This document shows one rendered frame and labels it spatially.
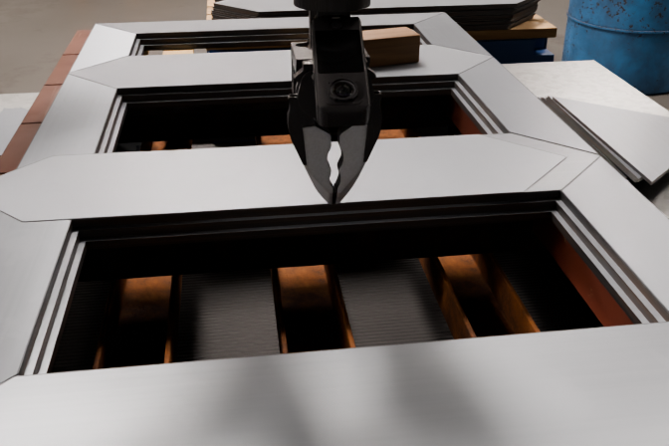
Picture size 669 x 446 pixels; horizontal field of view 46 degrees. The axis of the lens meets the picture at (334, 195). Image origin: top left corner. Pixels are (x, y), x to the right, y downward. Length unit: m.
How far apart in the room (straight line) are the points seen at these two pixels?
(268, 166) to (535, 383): 0.48
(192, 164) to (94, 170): 0.12
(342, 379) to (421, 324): 0.58
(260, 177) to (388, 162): 0.17
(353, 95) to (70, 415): 0.33
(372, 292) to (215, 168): 0.40
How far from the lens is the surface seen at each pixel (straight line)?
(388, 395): 0.63
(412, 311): 1.24
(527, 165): 1.02
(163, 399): 0.64
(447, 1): 1.85
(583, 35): 4.03
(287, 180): 0.95
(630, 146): 1.27
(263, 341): 1.17
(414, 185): 0.94
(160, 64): 1.42
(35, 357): 0.72
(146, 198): 0.93
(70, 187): 0.98
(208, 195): 0.93
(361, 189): 0.93
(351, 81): 0.67
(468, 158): 1.02
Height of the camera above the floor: 1.26
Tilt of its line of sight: 27 degrees down
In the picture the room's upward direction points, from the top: straight up
